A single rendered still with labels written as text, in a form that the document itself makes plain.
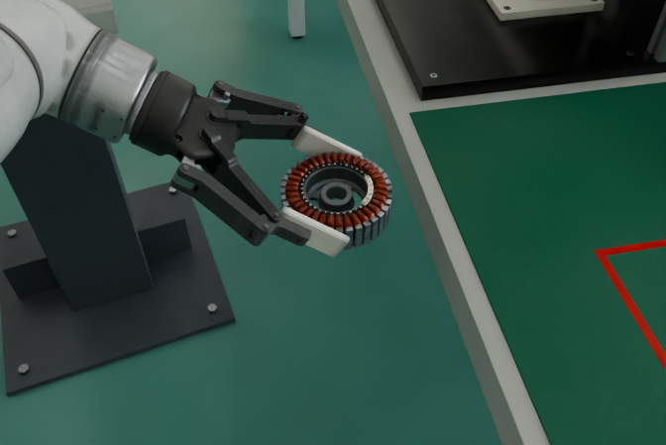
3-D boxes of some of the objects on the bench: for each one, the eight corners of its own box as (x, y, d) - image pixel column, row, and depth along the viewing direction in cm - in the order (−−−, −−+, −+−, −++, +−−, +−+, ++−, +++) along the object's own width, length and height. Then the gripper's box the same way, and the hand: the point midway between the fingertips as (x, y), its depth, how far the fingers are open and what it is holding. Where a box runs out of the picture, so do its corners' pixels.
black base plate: (420, 101, 81) (422, 86, 79) (327, -104, 125) (327, -117, 123) (765, 60, 87) (773, 46, 85) (560, -122, 131) (563, -134, 129)
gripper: (167, 60, 72) (344, 150, 78) (83, 218, 56) (315, 315, 61) (190, 8, 67) (378, 107, 73) (105, 165, 51) (355, 276, 56)
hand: (333, 195), depth 67 cm, fingers closed on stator, 11 cm apart
